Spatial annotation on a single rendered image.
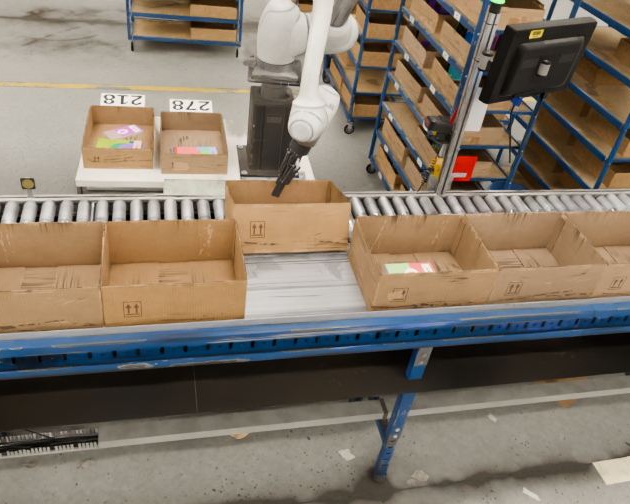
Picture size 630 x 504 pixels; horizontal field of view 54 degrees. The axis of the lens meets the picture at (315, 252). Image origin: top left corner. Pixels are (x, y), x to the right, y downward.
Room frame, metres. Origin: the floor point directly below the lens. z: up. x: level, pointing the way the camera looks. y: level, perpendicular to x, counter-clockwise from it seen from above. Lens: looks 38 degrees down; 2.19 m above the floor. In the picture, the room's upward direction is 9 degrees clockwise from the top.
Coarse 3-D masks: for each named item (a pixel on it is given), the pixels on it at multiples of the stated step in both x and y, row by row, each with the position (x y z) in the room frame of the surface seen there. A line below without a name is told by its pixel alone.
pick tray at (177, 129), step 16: (160, 112) 2.53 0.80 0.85; (176, 112) 2.56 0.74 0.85; (192, 112) 2.59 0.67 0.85; (160, 128) 2.39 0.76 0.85; (176, 128) 2.56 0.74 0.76; (192, 128) 2.58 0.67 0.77; (208, 128) 2.61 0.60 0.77; (224, 128) 2.48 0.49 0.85; (160, 144) 2.25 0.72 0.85; (176, 144) 2.43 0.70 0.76; (192, 144) 2.46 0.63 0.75; (208, 144) 2.48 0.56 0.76; (224, 144) 2.42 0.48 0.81; (176, 160) 2.20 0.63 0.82; (192, 160) 2.22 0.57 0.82; (208, 160) 2.24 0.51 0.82; (224, 160) 2.26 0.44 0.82
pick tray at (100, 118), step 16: (96, 112) 2.50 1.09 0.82; (112, 112) 2.52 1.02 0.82; (128, 112) 2.54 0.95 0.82; (144, 112) 2.56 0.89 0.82; (96, 128) 2.45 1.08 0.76; (112, 128) 2.48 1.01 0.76; (144, 128) 2.53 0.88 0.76; (144, 144) 2.38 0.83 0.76; (96, 160) 2.14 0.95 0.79; (112, 160) 2.16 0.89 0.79; (128, 160) 2.18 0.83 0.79; (144, 160) 2.20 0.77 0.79
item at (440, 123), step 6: (426, 120) 2.43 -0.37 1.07; (432, 120) 2.41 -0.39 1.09; (438, 120) 2.41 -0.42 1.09; (444, 120) 2.42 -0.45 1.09; (426, 126) 2.41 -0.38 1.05; (432, 126) 2.39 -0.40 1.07; (438, 126) 2.40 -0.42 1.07; (444, 126) 2.41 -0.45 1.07; (450, 126) 2.42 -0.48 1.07; (432, 132) 2.43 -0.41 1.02; (438, 132) 2.42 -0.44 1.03; (444, 132) 2.41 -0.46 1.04; (450, 132) 2.42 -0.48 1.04; (438, 138) 2.42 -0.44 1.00
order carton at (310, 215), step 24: (240, 192) 1.86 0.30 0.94; (264, 192) 1.89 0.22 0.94; (288, 192) 1.92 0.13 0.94; (312, 192) 1.94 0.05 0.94; (336, 192) 1.87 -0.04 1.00; (240, 216) 1.59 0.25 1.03; (264, 216) 1.62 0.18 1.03; (288, 216) 1.64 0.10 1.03; (312, 216) 1.66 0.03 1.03; (336, 216) 1.69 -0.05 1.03; (264, 240) 1.59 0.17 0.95; (288, 240) 1.62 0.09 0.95; (312, 240) 1.64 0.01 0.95; (336, 240) 1.67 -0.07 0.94
